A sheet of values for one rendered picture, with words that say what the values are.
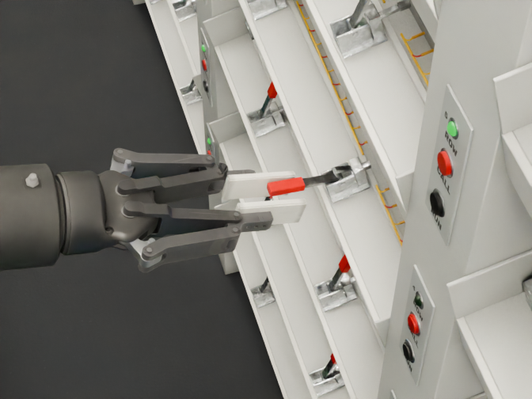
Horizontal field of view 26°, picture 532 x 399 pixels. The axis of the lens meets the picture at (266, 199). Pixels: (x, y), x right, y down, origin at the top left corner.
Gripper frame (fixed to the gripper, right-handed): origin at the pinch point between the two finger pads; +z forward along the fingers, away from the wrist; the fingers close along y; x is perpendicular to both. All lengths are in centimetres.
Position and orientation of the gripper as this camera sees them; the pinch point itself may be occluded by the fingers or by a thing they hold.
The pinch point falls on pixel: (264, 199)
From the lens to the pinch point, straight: 111.1
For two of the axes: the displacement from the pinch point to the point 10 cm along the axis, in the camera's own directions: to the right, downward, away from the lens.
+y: 2.9, 7.6, -5.8
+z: 9.2, -0.7, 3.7
